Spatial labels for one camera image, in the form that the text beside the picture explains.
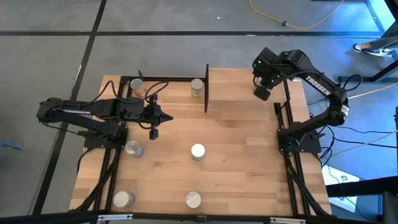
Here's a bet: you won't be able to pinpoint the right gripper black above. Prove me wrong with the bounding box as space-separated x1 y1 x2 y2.
252 46 282 91

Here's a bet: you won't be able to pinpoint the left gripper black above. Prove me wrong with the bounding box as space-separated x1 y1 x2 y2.
136 95 174 129

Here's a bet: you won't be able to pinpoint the blue yellow labelled tin can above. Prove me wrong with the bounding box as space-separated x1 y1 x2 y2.
124 139 145 159
190 142 206 162

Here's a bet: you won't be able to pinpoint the orange red pineapple tin can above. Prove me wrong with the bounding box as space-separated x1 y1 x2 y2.
129 77 147 99

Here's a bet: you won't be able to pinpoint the blue peas tin can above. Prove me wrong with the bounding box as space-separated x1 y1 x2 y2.
185 190 202 209

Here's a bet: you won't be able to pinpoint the blue yellow carrots tin can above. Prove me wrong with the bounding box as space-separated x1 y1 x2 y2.
113 190 136 208

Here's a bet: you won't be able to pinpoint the wooden shelf board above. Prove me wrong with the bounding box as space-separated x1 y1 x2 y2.
208 67 287 104

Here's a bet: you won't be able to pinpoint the person's shoe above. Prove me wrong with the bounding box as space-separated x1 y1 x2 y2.
351 42 393 58

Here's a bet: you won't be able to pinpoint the person's leg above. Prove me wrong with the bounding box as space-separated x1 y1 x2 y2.
371 29 398 53

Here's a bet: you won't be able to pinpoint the white printed sheet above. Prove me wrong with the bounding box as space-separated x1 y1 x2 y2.
322 164 361 213

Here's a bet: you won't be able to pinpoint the black table edge beam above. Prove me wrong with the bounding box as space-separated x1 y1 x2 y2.
0 210 398 224

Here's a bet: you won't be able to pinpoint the black floor beam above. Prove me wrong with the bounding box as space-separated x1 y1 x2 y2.
325 175 398 198

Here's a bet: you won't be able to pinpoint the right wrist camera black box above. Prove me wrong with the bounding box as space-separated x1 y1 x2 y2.
254 85 272 102

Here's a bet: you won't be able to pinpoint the black aluminium frame rail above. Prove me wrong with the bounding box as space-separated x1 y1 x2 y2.
121 75 208 83
105 79 133 213
273 102 296 215
283 80 312 215
92 76 125 213

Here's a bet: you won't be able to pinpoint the yellow cable with black knot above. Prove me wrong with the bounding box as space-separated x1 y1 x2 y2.
248 0 345 30

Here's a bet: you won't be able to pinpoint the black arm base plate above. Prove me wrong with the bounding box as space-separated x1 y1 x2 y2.
78 123 129 149
277 127 326 154

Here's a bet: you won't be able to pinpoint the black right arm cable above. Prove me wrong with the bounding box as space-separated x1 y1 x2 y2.
341 73 364 93

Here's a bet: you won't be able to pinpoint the black cable bundle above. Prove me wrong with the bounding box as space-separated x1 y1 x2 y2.
74 148 122 213
284 152 332 216

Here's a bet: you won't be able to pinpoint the black desk frame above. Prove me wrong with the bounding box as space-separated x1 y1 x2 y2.
338 0 398 83

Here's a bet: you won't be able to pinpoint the black floor cable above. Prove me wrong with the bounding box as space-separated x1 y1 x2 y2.
310 123 398 135
320 136 398 149

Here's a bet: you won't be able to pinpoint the silver metal bracket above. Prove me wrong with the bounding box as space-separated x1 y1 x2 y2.
97 213 134 222
269 217 307 224

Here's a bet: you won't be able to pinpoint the white floor cable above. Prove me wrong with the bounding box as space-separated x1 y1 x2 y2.
329 129 398 157

